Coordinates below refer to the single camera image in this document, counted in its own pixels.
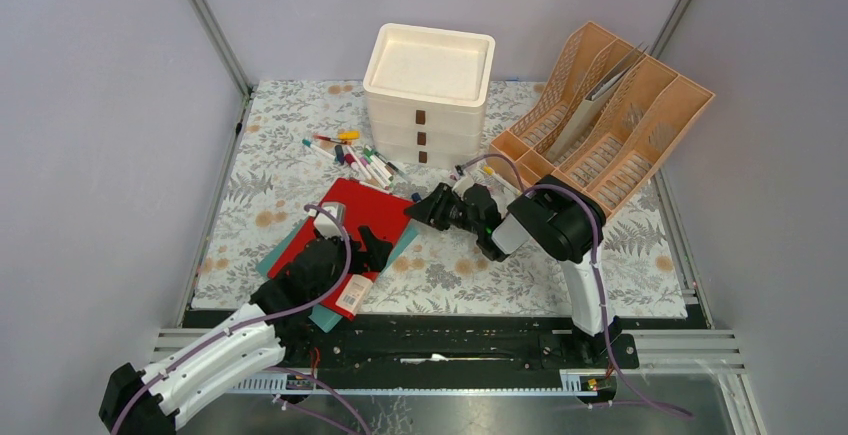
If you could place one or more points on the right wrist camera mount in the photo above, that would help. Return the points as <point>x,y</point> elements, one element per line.
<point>467,188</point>

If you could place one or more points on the dark blue marker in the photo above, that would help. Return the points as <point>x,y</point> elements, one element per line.
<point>339,154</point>

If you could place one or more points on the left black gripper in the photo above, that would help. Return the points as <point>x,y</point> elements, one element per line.
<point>374,258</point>

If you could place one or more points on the teal capped white marker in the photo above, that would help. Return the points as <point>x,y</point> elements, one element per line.
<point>318,150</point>

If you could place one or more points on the beige folder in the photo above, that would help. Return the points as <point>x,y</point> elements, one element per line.
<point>594,91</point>

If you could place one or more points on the teal folder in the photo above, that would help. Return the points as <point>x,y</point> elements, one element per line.
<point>323,317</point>

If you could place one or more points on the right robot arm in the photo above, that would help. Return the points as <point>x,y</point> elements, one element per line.
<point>567,226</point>

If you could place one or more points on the orange plastic file rack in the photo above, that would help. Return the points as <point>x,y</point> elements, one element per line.
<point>648,115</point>

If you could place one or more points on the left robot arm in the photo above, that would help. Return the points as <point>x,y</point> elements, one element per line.
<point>163,397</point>

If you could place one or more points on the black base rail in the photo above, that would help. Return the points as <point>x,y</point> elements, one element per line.
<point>418,352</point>

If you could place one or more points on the yellow capped white marker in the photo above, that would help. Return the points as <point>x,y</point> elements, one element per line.
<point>507,186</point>

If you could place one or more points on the green capped marker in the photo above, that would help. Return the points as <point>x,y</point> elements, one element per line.
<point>379,159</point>

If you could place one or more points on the red capped marker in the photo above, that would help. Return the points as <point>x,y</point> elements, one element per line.
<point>354,164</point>

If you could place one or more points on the white three-drawer organizer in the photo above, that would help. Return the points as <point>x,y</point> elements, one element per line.
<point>426,93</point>

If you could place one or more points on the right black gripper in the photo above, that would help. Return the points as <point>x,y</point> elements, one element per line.
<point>431,209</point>

